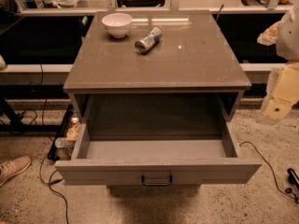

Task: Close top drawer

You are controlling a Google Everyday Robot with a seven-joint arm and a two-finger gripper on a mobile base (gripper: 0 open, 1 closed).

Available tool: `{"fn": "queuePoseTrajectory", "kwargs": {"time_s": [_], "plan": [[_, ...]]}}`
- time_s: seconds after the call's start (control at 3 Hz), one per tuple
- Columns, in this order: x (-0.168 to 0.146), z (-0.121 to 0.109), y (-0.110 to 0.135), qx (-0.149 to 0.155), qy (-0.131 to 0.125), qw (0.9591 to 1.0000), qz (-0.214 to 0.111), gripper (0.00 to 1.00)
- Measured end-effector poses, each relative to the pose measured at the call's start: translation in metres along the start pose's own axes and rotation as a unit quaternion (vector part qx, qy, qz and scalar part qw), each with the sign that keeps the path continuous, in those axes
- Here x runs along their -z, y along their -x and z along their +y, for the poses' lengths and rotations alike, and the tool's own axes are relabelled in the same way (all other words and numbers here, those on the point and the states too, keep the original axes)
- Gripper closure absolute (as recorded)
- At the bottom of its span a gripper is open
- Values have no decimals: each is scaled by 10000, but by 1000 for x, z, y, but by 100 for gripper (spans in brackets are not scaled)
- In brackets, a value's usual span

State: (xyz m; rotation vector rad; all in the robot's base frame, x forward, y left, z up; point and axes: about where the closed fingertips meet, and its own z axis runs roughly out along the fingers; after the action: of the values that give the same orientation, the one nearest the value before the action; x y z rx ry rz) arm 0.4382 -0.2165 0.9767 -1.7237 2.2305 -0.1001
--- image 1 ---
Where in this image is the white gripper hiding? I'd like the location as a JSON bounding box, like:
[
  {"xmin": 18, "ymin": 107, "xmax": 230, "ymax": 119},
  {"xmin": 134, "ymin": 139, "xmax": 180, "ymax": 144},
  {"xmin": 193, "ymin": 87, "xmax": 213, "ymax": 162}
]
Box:
[{"xmin": 261, "ymin": 61, "xmax": 299, "ymax": 125}]

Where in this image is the grey top drawer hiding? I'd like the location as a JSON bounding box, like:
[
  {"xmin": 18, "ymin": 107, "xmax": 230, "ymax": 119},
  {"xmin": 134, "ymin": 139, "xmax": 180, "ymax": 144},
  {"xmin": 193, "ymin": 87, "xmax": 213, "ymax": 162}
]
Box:
[{"xmin": 55, "ymin": 93, "xmax": 261, "ymax": 186}]

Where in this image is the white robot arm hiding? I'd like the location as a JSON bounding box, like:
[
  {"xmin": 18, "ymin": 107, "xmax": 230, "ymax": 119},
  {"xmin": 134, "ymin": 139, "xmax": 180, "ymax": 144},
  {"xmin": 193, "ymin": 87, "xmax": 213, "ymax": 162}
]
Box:
[{"xmin": 257, "ymin": 2, "xmax": 299, "ymax": 124}]

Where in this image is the grey cabinet with glossy top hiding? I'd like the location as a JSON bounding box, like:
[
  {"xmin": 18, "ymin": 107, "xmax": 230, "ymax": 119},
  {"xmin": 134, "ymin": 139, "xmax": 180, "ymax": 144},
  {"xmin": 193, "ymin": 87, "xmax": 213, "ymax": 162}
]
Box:
[{"xmin": 63, "ymin": 9, "xmax": 252, "ymax": 126}]

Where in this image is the black device on floor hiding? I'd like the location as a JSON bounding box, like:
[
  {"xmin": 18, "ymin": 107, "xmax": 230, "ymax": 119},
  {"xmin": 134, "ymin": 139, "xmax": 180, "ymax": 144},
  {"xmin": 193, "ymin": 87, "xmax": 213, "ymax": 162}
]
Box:
[{"xmin": 287, "ymin": 168, "xmax": 299, "ymax": 190}]

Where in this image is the crushed silver blue can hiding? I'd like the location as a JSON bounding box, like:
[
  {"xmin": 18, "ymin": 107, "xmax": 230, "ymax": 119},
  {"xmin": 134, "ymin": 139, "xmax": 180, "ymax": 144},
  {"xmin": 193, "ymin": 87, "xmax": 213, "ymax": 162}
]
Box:
[{"xmin": 135, "ymin": 27, "xmax": 162, "ymax": 54}]

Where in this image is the white ceramic bowl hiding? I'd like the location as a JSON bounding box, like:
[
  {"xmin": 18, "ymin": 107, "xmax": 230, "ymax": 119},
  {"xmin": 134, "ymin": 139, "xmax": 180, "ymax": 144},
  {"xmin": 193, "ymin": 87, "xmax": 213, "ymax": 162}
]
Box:
[{"xmin": 102, "ymin": 13, "xmax": 133, "ymax": 38}]

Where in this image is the black rack with snacks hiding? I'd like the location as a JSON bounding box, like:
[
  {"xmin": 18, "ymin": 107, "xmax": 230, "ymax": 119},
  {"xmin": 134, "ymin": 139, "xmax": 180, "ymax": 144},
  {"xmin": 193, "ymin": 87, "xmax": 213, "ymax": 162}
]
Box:
[{"xmin": 47, "ymin": 105, "xmax": 80, "ymax": 161}]

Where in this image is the tan shoe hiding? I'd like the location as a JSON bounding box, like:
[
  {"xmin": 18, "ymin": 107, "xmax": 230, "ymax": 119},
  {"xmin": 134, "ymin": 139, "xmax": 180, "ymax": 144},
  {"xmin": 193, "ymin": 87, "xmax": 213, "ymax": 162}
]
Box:
[{"xmin": 0, "ymin": 156, "xmax": 32, "ymax": 187}]

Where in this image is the black floor cable right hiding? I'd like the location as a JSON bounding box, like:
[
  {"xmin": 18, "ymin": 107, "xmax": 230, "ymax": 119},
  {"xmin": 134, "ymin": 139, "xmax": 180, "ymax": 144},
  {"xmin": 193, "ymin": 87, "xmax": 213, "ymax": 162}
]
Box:
[{"xmin": 238, "ymin": 140, "xmax": 299, "ymax": 203}]

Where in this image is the black floor cable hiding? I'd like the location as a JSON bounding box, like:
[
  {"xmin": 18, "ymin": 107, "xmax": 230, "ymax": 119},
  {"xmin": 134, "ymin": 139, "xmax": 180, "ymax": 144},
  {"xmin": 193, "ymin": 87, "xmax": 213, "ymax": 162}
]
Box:
[
  {"xmin": 38, "ymin": 152, "xmax": 70, "ymax": 224},
  {"xmin": 238, "ymin": 140, "xmax": 299, "ymax": 203}
]

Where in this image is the black top drawer handle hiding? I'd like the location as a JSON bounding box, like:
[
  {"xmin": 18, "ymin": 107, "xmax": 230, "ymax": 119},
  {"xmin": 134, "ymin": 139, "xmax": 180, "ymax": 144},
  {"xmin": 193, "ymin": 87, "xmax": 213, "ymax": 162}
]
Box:
[{"xmin": 141, "ymin": 175, "xmax": 173, "ymax": 187}]

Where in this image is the black floor cable left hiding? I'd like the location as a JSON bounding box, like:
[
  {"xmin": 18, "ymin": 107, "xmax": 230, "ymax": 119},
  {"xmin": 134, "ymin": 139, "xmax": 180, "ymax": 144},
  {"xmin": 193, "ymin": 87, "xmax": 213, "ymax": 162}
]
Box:
[{"xmin": 38, "ymin": 152, "xmax": 70, "ymax": 224}]

